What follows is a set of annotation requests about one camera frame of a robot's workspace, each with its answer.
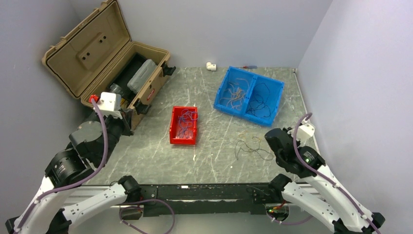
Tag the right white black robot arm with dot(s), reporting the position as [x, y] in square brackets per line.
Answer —
[337, 209]

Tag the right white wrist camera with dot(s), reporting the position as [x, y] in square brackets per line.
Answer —
[304, 132]

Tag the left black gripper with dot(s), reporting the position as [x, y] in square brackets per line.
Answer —
[126, 122]

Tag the black aluminium base frame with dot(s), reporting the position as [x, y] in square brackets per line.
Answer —
[195, 199]

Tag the tan open toolbox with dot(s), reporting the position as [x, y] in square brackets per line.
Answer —
[93, 54]

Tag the white pipe elbow fitting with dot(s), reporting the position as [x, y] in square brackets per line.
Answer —
[211, 67]

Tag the grey canister in toolbox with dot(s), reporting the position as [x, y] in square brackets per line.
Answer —
[141, 76]

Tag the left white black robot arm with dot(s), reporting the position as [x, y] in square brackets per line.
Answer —
[87, 153]

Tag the blue divided plastic bin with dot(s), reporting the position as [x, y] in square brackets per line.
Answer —
[249, 96]

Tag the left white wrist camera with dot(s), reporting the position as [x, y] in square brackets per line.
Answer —
[108, 104]

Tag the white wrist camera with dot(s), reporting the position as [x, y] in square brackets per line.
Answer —
[108, 104]
[304, 132]

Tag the red plastic bin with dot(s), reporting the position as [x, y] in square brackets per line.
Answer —
[183, 125]

